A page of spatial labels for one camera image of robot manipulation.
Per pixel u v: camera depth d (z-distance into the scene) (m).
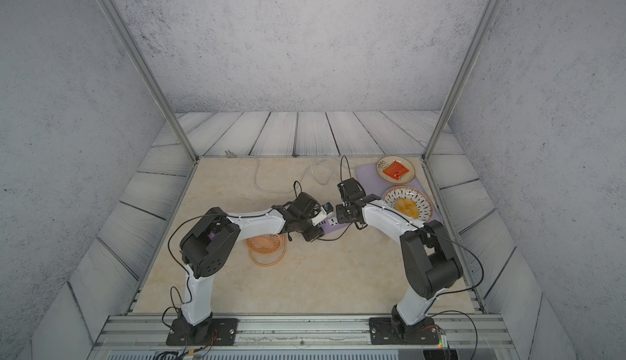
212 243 0.52
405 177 1.12
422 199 1.02
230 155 1.23
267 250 0.87
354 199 0.72
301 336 0.73
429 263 0.46
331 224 0.94
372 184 1.08
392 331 0.72
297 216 0.75
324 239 0.92
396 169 1.14
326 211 0.85
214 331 0.72
